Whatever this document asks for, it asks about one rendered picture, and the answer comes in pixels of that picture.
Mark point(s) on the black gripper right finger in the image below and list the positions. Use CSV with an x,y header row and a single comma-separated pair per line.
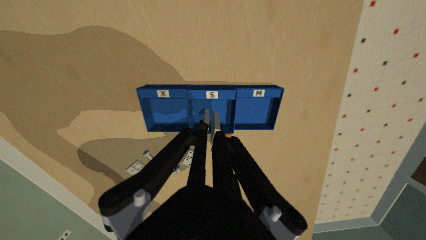
x,y
276,213

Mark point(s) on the grey bolt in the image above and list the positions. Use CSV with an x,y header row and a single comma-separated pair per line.
x,y
146,153

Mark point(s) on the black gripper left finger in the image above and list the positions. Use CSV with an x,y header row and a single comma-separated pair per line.
x,y
124,206

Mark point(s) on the white domino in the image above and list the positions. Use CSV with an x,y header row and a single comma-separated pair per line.
x,y
188,159

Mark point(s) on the blue rack of labelled bins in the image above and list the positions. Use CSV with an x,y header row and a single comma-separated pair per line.
x,y
171,107

